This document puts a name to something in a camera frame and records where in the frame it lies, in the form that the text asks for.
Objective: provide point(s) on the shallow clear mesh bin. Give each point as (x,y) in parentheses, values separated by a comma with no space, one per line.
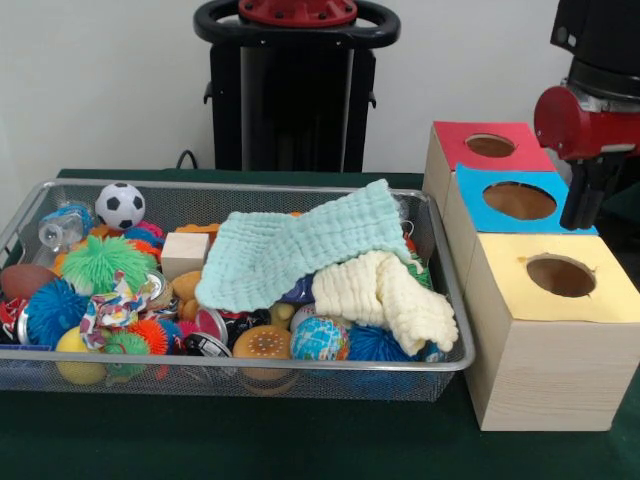
(190,200)

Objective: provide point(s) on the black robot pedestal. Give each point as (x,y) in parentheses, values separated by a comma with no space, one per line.
(300,100)

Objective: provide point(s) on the globe print ball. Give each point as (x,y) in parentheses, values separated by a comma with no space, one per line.
(320,339)

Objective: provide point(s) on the lime green spiky ball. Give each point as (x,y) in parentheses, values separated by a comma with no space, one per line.
(100,262)

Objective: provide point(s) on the dark green table cloth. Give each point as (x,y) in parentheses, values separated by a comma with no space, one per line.
(622,215)
(250,440)

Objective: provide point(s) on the burger squeeze toy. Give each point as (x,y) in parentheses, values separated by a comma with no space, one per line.
(262,342)

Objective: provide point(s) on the plain wooden block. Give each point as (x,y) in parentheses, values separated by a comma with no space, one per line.
(185,252)

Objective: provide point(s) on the blue spiky ball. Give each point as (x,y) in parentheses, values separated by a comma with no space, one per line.
(55,310)

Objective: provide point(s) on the cream waffle cloth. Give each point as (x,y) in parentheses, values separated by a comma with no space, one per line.
(380,295)

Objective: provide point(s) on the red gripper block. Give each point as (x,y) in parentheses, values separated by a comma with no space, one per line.
(560,125)

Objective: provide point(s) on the wooden box with three holes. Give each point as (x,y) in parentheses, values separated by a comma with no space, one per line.
(550,370)

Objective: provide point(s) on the mint green waffle cloth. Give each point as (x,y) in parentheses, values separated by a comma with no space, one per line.
(300,240)

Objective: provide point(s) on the small brown football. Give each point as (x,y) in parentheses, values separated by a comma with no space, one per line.
(25,280)

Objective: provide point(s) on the small soccer ball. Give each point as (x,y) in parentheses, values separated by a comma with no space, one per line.
(120,206)

